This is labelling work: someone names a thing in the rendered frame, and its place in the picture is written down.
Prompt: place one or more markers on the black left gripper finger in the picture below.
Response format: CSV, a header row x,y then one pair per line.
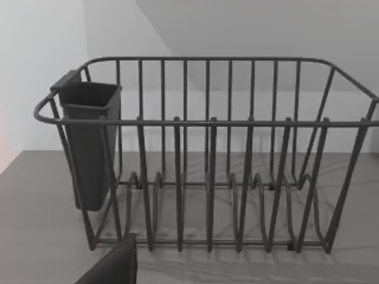
x,y
118,266

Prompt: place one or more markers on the dark grey cutlery holder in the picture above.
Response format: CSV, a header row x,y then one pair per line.
x,y
89,148

